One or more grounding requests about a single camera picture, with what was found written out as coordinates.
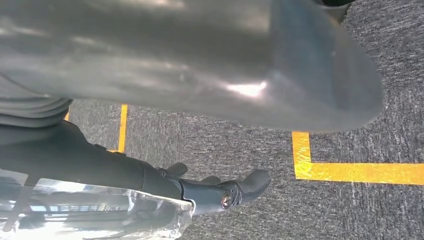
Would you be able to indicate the yellow floor tape square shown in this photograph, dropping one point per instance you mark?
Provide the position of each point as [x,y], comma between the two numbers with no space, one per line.
[123,129]
[348,173]

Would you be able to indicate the black right robot leg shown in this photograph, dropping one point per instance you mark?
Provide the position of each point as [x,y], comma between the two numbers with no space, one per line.
[338,2]

